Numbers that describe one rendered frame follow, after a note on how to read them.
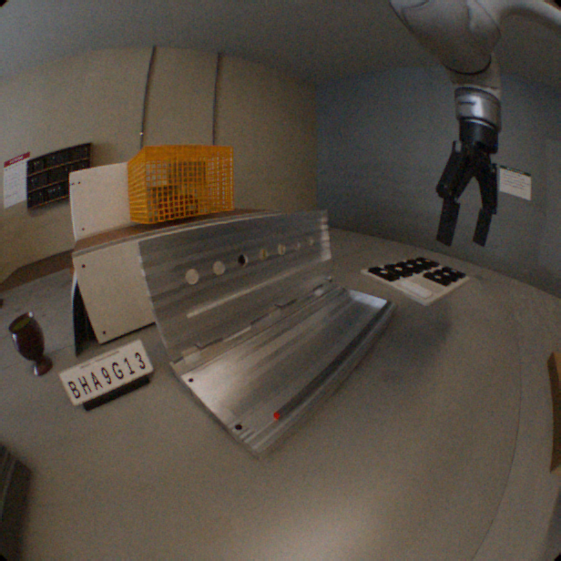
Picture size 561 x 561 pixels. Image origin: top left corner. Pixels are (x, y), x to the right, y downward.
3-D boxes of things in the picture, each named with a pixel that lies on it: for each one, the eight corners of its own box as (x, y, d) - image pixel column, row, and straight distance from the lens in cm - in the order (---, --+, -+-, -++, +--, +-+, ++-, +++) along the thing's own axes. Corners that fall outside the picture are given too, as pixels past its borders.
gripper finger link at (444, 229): (460, 203, 38) (458, 202, 37) (451, 247, 39) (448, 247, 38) (446, 198, 40) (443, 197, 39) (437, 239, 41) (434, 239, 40)
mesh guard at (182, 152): (147, 224, 51) (145, 146, 52) (129, 220, 70) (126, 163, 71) (234, 209, 61) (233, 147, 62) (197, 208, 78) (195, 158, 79)
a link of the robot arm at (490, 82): (459, 105, 54) (434, 76, 43) (452, 47, 61) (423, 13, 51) (507, 115, 52) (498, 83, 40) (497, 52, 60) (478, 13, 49)
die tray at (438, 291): (426, 306, 65) (427, 303, 65) (359, 273, 79) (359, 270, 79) (469, 280, 101) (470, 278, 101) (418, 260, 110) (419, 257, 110)
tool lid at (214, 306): (137, 240, 31) (135, 241, 33) (176, 370, 36) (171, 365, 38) (327, 209, 59) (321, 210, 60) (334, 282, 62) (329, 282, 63)
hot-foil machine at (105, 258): (100, 349, 53) (62, 153, 47) (87, 290, 90) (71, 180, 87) (318, 260, 88) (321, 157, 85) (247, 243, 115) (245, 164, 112)
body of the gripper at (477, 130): (473, 133, 52) (470, 177, 50) (449, 117, 45) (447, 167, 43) (504, 138, 48) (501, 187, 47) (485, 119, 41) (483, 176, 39)
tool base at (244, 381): (260, 461, 29) (258, 448, 25) (172, 372, 40) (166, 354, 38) (395, 312, 58) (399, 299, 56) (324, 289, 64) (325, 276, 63)
